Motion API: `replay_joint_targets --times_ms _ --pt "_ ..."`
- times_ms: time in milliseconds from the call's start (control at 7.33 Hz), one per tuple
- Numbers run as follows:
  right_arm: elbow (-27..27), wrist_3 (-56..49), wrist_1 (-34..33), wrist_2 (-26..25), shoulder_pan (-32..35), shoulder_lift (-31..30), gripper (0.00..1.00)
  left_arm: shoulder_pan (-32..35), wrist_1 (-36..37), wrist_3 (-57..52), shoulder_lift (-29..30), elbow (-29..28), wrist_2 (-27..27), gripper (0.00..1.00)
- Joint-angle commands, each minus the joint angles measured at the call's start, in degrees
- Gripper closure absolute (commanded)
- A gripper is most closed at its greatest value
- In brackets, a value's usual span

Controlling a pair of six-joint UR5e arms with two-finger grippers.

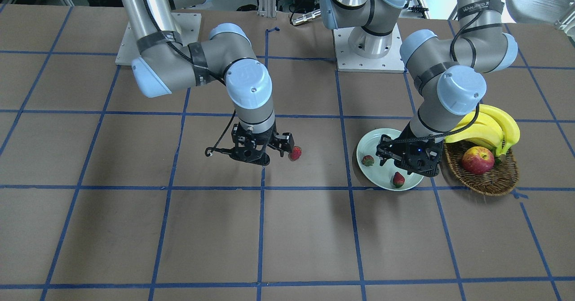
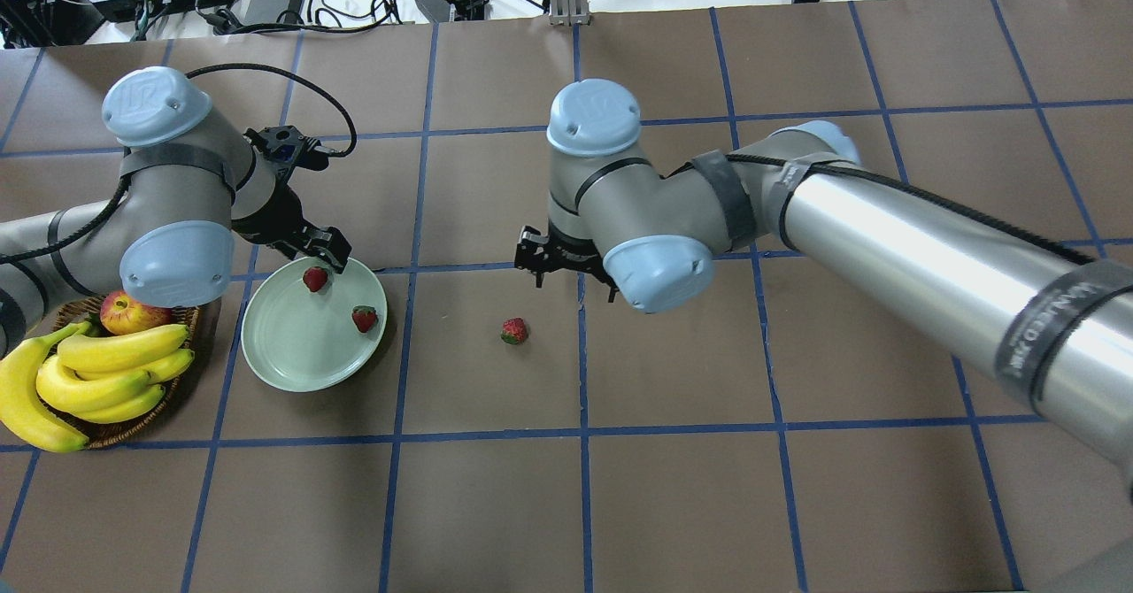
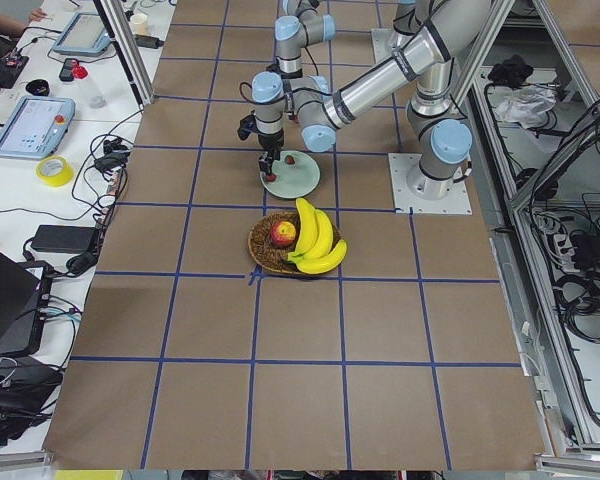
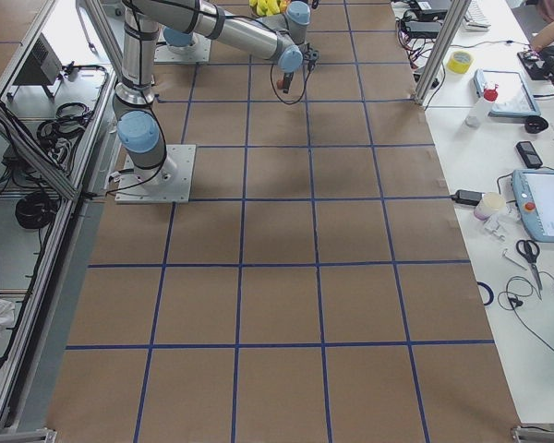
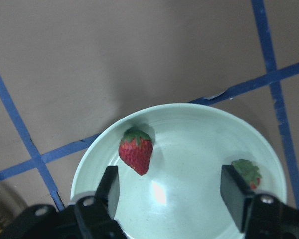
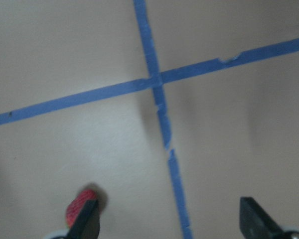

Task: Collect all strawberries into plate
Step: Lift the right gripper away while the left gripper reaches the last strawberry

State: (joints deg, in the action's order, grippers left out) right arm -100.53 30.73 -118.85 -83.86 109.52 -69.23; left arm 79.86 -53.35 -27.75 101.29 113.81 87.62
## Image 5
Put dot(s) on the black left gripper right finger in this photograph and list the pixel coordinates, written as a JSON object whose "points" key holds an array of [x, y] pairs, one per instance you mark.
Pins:
{"points": [[236, 195]]}

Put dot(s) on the light green plate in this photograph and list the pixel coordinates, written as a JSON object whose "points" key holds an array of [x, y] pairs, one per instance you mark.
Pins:
{"points": [[179, 196]]}

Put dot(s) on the red strawberry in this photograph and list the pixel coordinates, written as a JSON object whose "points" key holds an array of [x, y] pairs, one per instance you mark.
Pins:
{"points": [[135, 150], [248, 171]]}

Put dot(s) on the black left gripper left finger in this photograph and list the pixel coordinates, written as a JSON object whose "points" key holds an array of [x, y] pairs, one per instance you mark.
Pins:
{"points": [[108, 190]]}

